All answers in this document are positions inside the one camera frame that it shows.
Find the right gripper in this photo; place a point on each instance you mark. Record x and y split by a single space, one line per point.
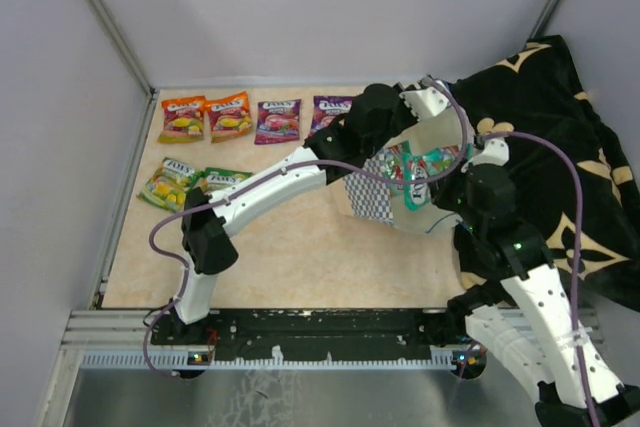
440 186

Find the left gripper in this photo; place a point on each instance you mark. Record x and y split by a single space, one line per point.
399 88

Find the mint candy bag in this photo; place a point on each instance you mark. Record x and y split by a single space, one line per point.
422 166
392 159

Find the purple candy bag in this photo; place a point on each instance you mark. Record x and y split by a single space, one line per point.
278 122
326 108

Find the blue checkered paper bag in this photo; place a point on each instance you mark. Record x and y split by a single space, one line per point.
374 197

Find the orange candy bag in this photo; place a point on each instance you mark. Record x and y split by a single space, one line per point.
183 120
229 117

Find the green candy bag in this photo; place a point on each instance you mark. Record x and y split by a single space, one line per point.
170 183
215 178

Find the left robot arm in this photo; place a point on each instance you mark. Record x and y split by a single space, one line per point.
209 223

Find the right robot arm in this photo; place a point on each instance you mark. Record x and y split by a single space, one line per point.
563 373

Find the black floral blanket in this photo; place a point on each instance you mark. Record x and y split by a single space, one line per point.
573 180

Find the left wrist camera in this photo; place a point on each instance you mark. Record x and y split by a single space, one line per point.
437 98

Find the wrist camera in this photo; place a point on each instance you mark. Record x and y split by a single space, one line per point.
437 98
494 151

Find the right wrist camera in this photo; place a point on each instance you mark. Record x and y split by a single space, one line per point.
494 151

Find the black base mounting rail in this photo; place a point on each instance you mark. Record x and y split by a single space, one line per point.
369 338

